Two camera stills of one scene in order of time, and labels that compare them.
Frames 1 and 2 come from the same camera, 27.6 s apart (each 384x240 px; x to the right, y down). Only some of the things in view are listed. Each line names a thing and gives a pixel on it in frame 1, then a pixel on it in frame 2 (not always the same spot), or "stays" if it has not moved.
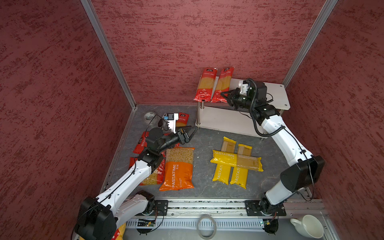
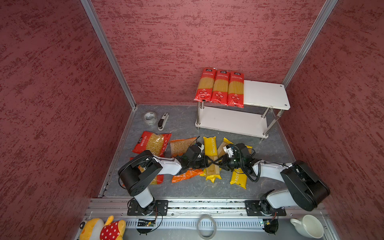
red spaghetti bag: x=183 y=119 to x=236 y=89
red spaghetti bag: x=223 y=84 stays
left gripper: x=186 y=139 to x=204 y=162
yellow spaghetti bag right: x=239 y=175 stays
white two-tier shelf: x=221 y=117 stays
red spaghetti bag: x=205 y=85 stays
